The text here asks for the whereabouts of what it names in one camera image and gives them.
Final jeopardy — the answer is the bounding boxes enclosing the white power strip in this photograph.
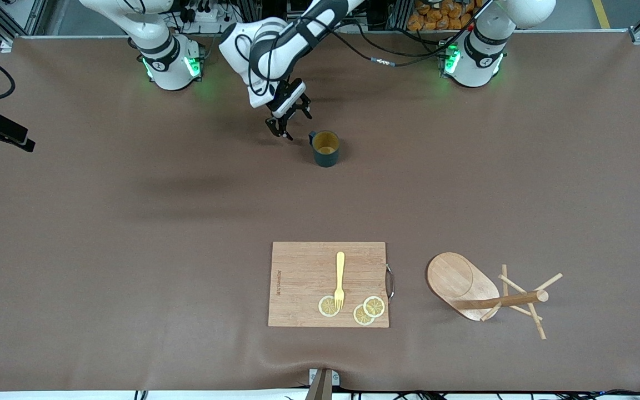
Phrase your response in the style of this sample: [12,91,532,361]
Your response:
[178,3,243,34]

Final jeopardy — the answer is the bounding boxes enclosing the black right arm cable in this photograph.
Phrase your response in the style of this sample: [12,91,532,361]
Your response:
[247,0,493,98]

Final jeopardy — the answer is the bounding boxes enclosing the brown table mat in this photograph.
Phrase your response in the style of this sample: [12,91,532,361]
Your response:
[0,31,640,392]

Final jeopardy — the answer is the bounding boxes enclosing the pile of orange items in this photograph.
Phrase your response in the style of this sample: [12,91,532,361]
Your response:
[407,0,490,31]

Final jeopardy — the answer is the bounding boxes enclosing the wooden mug tree rack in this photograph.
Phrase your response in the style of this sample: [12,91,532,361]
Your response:
[426,252,564,341]

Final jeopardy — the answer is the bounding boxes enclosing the dark teal ribbed mug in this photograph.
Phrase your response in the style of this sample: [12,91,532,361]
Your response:
[308,130,341,168]

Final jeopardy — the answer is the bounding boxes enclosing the yellow plastic fork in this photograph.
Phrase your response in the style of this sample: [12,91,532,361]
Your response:
[334,251,346,311]

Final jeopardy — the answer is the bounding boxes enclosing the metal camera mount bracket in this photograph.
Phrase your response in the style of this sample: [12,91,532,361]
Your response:
[304,368,341,400]

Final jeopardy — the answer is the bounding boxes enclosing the bamboo cutting board metal handle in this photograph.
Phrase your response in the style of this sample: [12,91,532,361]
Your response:
[268,241,396,328]

